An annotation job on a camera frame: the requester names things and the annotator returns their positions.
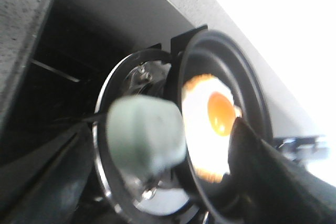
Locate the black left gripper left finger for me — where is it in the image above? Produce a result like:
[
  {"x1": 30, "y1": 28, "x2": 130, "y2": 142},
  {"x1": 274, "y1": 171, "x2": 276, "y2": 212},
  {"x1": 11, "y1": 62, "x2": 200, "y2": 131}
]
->
[{"x1": 1, "y1": 123, "x2": 93, "y2": 223}]

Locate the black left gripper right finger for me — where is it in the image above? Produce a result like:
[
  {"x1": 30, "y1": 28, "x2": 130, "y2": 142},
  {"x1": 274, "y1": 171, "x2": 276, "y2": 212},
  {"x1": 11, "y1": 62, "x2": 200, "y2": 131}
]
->
[{"x1": 228, "y1": 118, "x2": 335, "y2": 223}]

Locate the fried egg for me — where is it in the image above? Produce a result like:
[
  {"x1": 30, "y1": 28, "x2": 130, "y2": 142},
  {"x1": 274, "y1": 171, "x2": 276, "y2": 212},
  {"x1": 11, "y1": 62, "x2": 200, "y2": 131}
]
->
[{"x1": 182, "y1": 73, "x2": 243, "y2": 184}]

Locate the black frying pan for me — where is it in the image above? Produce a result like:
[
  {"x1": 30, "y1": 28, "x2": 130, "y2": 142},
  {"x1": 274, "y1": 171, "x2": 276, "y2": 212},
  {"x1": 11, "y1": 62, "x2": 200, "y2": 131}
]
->
[{"x1": 106, "y1": 30, "x2": 274, "y2": 221}]

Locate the left black burner grate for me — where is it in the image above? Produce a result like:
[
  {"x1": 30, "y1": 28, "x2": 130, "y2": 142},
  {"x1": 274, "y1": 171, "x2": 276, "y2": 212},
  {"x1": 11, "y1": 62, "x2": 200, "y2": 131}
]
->
[{"x1": 92, "y1": 25, "x2": 207, "y2": 223}]

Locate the black glass cooktop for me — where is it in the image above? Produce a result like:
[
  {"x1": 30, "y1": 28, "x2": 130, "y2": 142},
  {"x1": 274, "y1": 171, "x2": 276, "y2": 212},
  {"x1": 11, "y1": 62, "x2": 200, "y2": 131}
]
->
[{"x1": 0, "y1": 0, "x2": 195, "y2": 224}]

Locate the wire pan support ring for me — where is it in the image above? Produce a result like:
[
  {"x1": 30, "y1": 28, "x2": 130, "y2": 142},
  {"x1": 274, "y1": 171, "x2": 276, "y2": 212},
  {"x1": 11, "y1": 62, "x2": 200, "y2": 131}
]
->
[{"x1": 125, "y1": 63, "x2": 158, "y2": 88}]

